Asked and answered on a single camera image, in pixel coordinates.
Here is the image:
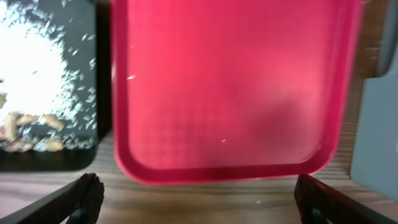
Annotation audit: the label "red serving tray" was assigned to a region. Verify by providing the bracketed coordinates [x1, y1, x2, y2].
[110, 0, 364, 185]

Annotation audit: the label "rice and food scraps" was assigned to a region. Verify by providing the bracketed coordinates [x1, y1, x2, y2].
[0, 0, 98, 153]

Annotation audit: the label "black waste tray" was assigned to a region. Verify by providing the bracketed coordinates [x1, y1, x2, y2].
[0, 0, 113, 172]

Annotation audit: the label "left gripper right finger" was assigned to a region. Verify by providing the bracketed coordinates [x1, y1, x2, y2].
[294, 174, 397, 224]

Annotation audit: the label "grey dishwasher rack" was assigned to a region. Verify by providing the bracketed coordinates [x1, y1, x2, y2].
[350, 0, 397, 201]

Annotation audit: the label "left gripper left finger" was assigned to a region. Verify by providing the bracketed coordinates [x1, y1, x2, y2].
[1, 173, 104, 224]

